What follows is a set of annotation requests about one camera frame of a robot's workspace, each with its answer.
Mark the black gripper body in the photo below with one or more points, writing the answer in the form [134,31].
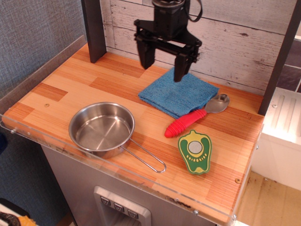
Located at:
[169,29]

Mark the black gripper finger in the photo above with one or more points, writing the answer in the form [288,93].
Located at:
[146,50]
[182,65]

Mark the blue cloth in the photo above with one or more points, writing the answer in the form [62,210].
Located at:
[178,98]

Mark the spoon with red handle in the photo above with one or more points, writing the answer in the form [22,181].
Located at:
[216,104]

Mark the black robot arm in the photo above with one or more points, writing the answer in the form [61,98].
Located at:
[168,2]

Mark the green toy bell pepper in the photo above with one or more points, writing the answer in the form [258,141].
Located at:
[195,149]

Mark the grey cabinet with dispenser panel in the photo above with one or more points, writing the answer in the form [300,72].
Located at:
[97,198]

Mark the clear acrylic front guard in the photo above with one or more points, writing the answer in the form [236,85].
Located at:
[219,218]

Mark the yellow object bottom left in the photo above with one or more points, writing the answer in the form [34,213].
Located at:
[26,221]

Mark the steel pan with wire handle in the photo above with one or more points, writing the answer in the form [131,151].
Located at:
[105,130]

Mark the dark right frame post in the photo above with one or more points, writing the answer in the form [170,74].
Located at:
[281,59]

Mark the grey metal left rail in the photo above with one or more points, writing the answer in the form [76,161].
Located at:
[39,75]

